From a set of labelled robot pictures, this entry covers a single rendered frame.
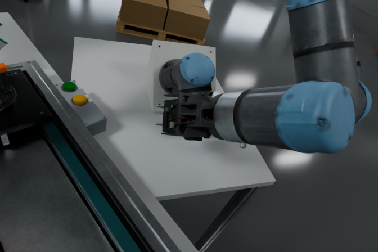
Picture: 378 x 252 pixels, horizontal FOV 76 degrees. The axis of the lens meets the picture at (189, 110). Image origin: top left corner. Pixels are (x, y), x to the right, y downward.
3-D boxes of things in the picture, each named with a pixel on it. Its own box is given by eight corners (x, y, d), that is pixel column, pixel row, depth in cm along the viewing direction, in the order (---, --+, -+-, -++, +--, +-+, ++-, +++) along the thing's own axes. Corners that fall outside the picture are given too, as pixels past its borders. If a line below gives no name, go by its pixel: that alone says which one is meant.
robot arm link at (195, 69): (197, 57, 93) (215, 48, 81) (202, 91, 94) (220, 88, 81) (168, 59, 89) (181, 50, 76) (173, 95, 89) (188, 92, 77)
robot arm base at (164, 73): (190, 58, 103) (200, 52, 94) (196, 93, 104) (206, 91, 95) (156, 61, 97) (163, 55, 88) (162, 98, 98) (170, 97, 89)
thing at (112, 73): (198, 55, 151) (200, 50, 149) (272, 185, 91) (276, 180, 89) (74, 41, 123) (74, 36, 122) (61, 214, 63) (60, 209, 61)
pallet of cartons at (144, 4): (191, 20, 420) (205, -27, 373) (211, 50, 353) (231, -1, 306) (111, 7, 367) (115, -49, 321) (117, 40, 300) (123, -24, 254)
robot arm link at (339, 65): (370, 46, 34) (335, 46, 28) (379, 126, 35) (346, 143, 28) (314, 59, 40) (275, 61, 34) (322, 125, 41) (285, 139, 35)
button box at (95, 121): (75, 93, 87) (75, 79, 83) (106, 131, 78) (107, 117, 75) (54, 98, 83) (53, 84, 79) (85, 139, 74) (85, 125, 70)
